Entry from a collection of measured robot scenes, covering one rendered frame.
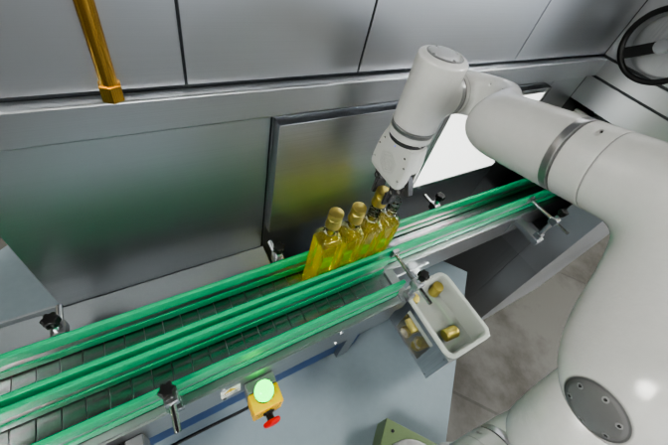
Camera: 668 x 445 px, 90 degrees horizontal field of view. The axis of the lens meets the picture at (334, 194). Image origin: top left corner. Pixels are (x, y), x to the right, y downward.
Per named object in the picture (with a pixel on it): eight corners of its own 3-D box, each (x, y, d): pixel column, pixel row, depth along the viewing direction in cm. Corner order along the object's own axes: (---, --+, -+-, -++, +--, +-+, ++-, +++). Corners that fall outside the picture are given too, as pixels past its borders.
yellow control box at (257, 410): (270, 378, 85) (272, 370, 80) (281, 409, 81) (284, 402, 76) (244, 391, 82) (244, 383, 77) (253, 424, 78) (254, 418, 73)
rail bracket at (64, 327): (83, 317, 75) (61, 289, 65) (85, 346, 71) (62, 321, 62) (62, 324, 73) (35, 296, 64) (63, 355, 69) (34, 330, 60)
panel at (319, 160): (487, 162, 130) (545, 81, 106) (493, 167, 128) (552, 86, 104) (264, 223, 89) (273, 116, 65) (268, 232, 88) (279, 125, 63)
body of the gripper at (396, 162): (380, 118, 65) (364, 161, 73) (412, 152, 60) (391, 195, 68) (409, 113, 68) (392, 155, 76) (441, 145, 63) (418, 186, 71)
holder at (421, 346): (414, 281, 123) (431, 258, 112) (464, 353, 108) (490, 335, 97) (376, 298, 115) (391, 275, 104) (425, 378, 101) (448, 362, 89)
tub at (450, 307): (432, 282, 114) (443, 269, 108) (478, 345, 102) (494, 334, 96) (393, 301, 107) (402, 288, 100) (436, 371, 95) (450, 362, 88)
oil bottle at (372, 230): (354, 252, 101) (374, 207, 86) (364, 268, 98) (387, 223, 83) (338, 258, 98) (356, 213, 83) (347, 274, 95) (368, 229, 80)
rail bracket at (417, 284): (390, 262, 100) (405, 238, 91) (424, 313, 91) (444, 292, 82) (382, 266, 99) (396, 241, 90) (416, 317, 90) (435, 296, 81)
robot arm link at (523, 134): (652, 113, 40) (468, 62, 63) (569, 123, 34) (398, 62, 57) (613, 179, 45) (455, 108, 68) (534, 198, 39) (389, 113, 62)
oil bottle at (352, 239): (338, 259, 98) (356, 214, 83) (347, 275, 95) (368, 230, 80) (321, 266, 95) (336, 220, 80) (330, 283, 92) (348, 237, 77)
